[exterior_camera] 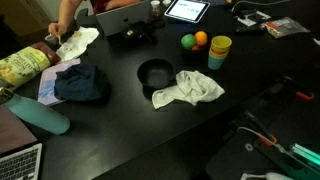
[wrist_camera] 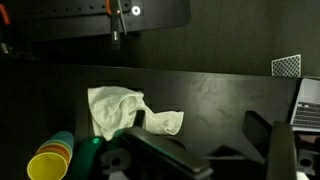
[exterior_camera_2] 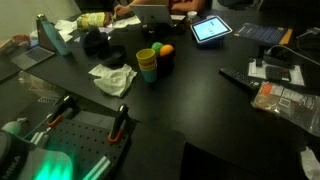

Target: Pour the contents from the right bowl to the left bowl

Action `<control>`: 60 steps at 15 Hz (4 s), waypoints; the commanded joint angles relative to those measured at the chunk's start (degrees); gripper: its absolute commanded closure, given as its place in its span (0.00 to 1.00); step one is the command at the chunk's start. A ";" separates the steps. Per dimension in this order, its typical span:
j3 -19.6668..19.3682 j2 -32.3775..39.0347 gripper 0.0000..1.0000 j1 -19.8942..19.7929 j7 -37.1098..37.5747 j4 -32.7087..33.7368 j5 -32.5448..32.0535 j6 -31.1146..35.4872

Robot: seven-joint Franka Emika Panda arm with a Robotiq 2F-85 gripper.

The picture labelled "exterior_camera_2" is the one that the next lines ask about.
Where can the person's hand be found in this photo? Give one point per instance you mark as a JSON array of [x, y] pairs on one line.
[[120, 10]]

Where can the black bowl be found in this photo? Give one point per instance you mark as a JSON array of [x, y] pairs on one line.
[[114, 55], [165, 65]]

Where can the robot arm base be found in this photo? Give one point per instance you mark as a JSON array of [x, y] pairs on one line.
[[24, 160]]

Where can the yellow patterned bag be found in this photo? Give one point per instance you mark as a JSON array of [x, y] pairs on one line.
[[97, 19]]

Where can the silver open laptop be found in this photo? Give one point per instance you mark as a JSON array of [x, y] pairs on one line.
[[148, 14]]

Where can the green toy vegetable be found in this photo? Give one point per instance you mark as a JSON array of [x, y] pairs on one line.
[[156, 46]]

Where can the yellow top stacked cup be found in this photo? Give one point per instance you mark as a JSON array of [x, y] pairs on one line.
[[146, 55]]

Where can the orange toy fruit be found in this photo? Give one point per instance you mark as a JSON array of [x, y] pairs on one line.
[[166, 49]]

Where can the orange and teal cup stack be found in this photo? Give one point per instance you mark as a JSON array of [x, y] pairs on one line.
[[149, 72]]

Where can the teal water bottle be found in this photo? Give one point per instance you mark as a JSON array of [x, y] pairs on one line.
[[54, 36]]

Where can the white lidded jar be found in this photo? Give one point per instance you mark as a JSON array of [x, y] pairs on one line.
[[191, 16]]

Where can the white crumpled cloth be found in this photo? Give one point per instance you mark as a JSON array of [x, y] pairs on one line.
[[114, 82]]

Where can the white tablet with lit screen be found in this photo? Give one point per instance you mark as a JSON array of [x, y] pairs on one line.
[[210, 29]]

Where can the grey laptop keyboard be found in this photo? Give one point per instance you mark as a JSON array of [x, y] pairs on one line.
[[32, 57]]

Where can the black remote control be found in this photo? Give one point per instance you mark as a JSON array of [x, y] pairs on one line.
[[240, 78]]

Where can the black perforated mounting board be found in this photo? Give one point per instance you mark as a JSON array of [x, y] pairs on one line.
[[93, 156]]

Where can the dark blue booklet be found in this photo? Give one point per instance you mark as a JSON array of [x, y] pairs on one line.
[[273, 35]]

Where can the white paper sheet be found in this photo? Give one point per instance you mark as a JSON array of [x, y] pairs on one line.
[[259, 72]]

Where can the clear plastic bag with labels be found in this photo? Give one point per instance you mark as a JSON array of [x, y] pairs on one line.
[[301, 109]]

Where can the black clamp orange handle left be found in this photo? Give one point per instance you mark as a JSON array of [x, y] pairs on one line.
[[63, 104]]

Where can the black clamp orange handle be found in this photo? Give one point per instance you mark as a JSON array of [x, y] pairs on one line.
[[120, 120], [63, 104]]

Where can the black clamp orange handle right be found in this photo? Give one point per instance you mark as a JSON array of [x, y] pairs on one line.
[[120, 120]]

